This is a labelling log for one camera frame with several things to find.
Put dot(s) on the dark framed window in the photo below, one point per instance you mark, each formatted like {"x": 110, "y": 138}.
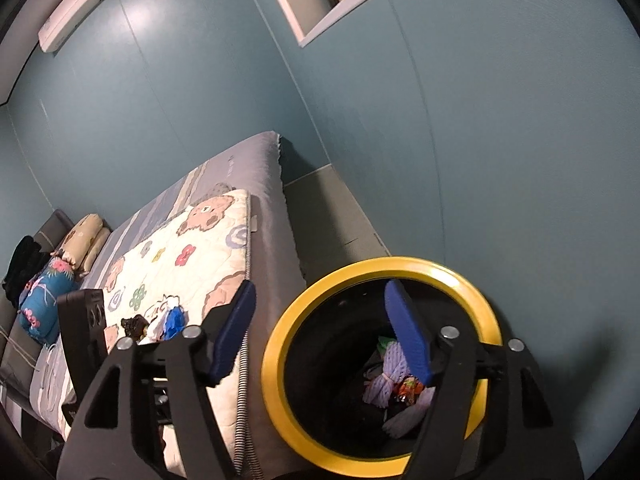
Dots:
{"x": 310, "y": 5}

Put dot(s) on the black bin with yellow rim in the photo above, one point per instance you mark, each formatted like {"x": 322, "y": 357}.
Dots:
{"x": 280, "y": 360}

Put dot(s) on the white paper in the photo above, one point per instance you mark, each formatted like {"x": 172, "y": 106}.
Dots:
{"x": 156, "y": 322}

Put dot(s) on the beige folded pillow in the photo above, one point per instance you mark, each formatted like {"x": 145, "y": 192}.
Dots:
{"x": 85, "y": 240}

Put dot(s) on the orange snack wrapper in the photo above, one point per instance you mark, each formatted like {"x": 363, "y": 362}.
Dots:
{"x": 407, "y": 389}

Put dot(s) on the grey padded headboard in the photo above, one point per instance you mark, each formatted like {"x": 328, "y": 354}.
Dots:
{"x": 7, "y": 325}

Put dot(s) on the blue floral folded quilt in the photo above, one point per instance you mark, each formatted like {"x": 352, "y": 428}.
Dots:
{"x": 45, "y": 300}

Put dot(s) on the cartoon bear blanket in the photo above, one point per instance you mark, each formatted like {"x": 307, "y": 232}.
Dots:
{"x": 195, "y": 270}

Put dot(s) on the small black plastic bag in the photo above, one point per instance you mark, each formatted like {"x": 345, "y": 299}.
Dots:
{"x": 134, "y": 326}

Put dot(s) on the green snack wrapper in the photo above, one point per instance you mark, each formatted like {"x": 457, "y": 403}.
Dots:
{"x": 385, "y": 345}

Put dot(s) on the blue rubber glove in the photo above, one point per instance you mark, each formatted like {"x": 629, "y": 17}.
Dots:
{"x": 175, "y": 322}

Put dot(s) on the black clothing pile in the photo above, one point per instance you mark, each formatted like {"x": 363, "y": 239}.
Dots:
{"x": 25, "y": 265}

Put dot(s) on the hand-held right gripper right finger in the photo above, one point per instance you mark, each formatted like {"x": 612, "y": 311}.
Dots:
{"x": 407, "y": 330}

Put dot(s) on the grey bed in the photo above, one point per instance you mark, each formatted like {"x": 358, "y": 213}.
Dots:
{"x": 265, "y": 200}

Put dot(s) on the white air conditioner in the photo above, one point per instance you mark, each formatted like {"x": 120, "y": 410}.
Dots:
{"x": 75, "y": 10}

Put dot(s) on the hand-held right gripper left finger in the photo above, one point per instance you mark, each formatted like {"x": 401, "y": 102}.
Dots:
{"x": 232, "y": 335}

